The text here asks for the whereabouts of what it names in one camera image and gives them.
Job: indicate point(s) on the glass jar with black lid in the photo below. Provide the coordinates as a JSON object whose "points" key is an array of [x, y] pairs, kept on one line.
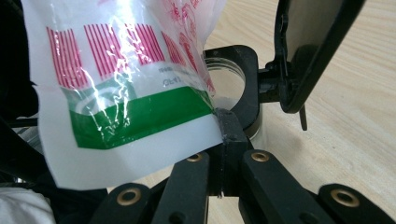
{"points": [[299, 46]]}

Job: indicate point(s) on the white cloth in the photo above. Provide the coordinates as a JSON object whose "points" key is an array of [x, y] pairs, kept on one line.
{"points": [[21, 207]]}

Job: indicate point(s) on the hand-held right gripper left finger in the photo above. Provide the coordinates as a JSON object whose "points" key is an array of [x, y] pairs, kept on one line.
{"points": [[216, 174]]}

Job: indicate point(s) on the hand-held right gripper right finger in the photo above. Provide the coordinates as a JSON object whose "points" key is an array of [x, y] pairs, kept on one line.
{"points": [[235, 137]]}

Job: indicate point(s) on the white red green plastic bag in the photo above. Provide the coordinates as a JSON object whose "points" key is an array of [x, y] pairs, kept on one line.
{"points": [[124, 93]]}

